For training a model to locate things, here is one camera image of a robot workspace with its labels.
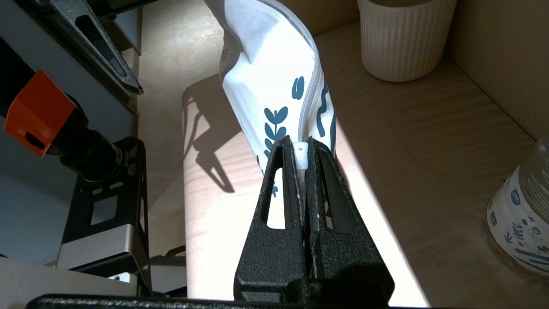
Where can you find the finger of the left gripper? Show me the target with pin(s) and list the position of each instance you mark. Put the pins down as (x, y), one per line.
(68, 13)

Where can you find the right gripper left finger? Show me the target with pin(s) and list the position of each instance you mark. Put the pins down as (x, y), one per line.
(274, 257)

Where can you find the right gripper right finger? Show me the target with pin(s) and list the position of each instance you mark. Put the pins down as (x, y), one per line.
(343, 257)

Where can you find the white floral zip pouch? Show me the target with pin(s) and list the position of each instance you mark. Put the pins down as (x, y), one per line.
(266, 64)

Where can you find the robot base chassis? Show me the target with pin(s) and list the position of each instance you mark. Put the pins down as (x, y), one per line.
(103, 249)

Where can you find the clear water bottle grey cap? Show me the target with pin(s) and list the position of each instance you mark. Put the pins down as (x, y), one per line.
(523, 223)

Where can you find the white ribbed mug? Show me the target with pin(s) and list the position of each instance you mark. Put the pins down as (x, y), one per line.
(403, 43)

